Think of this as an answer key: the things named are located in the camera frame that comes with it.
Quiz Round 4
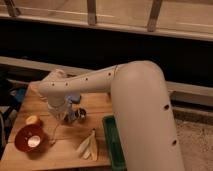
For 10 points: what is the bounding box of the yellow apple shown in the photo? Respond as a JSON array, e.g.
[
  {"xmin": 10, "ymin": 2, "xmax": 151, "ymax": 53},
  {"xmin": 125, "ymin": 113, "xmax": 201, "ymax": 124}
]
[{"xmin": 25, "ymin": 115, "xmax": 41, "ymax": 126}]

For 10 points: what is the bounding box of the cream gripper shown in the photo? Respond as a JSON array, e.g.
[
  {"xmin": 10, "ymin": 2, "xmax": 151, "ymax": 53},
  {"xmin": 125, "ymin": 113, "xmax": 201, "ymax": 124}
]
[{"xmin": 48, "ymin": 102, "xmax": 76, "ymax": 123}]

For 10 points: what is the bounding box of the blue sponge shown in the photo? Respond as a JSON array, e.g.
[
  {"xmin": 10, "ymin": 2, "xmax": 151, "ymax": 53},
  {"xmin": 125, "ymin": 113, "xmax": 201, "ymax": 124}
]
[{"xmin": 68, "ymin": 94, "xmax": 81, "ymax": 104}]

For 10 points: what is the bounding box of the small metal cup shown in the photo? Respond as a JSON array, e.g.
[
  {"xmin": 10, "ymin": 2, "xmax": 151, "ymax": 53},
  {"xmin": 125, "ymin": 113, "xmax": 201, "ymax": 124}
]
[{"xmin": 75, "ymin": 108, "xmax": 87, "ymax": 122}]

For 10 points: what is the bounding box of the metal fork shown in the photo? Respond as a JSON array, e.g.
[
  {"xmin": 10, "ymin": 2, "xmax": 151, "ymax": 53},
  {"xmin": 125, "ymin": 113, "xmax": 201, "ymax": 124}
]
[{"xmin": 49, "ymin": 123, "xmax": 62, "ymax": 146}]

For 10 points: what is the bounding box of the red bowl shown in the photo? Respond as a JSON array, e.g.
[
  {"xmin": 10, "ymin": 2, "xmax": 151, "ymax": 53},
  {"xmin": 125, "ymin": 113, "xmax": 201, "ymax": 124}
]
[{"xmin": 14, "ymin": 124, "xmax": 45, "ymax": 152}]

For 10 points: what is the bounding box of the green plastic tray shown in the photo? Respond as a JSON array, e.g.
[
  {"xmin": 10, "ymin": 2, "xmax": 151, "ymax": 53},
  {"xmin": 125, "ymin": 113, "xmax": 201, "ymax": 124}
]
[{"xmin": 102, "ymin": 115, "xmax": 126, "ymax": 171}]

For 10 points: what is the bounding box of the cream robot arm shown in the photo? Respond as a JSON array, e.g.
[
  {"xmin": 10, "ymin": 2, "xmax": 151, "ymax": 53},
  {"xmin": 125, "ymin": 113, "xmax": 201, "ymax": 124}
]
[{"xmin": 39, "ymin": 61, "xmax": 185, "ymax": 171}]

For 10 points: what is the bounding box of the white object in red bowl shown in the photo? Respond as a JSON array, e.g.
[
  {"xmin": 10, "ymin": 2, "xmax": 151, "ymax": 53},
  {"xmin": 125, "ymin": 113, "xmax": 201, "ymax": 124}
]
[{"xmin": 28, "ymin": 135, "xmax": 41, "ymax": 148}]

